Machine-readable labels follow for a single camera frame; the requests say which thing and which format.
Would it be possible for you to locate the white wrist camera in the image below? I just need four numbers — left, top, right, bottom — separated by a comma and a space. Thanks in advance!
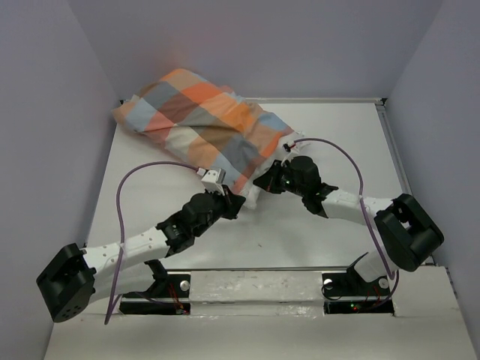
281, 140, 301, 165
196, 167, 226, 196

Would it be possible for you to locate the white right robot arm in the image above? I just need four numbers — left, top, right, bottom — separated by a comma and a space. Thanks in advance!
253, 156, 444, 294

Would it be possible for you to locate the aluminium table edge rail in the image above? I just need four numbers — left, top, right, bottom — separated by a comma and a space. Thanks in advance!
118, 96, 388, 107

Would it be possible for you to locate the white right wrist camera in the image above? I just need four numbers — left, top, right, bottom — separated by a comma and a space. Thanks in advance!
281, 140, 301, 165

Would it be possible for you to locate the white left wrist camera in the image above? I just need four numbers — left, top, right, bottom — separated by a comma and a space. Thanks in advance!
196, 167, 226, 196

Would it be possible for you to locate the white pillow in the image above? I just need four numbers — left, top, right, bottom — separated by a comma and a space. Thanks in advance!
231, 131, 305, 210

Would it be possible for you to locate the colourful checked pillowcase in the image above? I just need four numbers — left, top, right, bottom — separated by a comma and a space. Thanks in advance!
112, 68, 300, 197

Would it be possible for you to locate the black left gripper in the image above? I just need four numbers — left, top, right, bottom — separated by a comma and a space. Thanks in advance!
191, 184, 245, 238

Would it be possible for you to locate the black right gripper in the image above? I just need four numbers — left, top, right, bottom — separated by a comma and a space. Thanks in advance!
253, 158, 306, 197

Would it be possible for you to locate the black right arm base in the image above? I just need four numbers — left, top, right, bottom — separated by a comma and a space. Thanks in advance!
320, 253, 395, 315

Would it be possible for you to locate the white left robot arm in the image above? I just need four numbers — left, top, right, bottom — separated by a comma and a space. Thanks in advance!
36, 187, 245, 323

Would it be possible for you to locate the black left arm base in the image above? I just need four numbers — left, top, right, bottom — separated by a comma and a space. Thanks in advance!
118, 260, 191, 316

